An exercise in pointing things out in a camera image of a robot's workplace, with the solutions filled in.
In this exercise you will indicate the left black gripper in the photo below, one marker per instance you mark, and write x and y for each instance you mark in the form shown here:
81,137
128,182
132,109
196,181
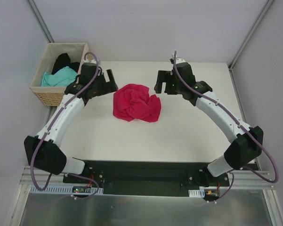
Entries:
107,83

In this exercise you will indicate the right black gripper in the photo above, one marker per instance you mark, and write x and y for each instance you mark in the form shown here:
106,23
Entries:
165,83

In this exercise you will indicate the pink t shirt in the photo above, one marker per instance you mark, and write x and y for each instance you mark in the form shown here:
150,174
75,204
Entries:
133,102

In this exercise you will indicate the wicker laundry basket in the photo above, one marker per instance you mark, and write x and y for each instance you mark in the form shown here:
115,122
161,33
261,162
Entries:
52,96

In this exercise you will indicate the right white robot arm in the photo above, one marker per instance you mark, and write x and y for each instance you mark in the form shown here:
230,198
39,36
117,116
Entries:
244,139

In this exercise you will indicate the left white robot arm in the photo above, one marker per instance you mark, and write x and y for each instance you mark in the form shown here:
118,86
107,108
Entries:
43,150

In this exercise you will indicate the teal t shirt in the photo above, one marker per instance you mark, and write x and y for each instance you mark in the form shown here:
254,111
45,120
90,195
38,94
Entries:
61,78

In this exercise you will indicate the black t shirt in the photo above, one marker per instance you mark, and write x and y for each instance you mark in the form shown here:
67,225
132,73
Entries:
62,61

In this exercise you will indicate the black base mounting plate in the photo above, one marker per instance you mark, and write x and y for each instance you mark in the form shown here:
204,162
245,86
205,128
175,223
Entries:
174,179

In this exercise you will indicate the left aluminium frame post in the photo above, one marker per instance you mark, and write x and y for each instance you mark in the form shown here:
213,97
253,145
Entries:
40,20

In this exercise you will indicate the aluminium frame post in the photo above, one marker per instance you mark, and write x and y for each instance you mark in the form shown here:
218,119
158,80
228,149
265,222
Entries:
260,17
40,20

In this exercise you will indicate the right slotted cable duct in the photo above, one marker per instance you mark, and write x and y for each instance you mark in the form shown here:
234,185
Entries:
196,193

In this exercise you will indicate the slotted cable duct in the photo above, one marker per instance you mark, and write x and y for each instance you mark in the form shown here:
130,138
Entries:
196,193
75,190

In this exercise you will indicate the left slotted cable duct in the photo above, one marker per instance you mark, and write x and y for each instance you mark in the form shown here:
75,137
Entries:
75,190

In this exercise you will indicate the right aluminium frame post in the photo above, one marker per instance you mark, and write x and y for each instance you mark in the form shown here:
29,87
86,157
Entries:
260,17

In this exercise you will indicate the aluminium front rail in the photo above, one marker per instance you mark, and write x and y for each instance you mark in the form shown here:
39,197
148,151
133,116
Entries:
243,179

